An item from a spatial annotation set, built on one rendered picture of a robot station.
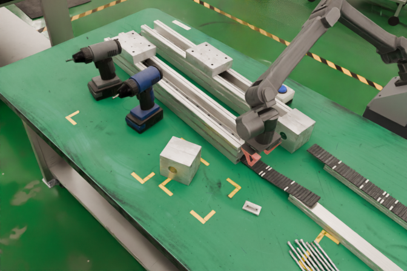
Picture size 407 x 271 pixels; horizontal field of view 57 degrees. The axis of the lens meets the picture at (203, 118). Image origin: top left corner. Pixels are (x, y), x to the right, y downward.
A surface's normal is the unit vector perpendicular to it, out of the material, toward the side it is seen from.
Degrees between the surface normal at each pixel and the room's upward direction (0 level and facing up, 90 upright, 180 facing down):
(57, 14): 90
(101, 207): 0
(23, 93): 0
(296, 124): 0
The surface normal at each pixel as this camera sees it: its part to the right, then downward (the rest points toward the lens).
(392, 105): -0.66, 0.48
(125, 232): 0.07, -0.72
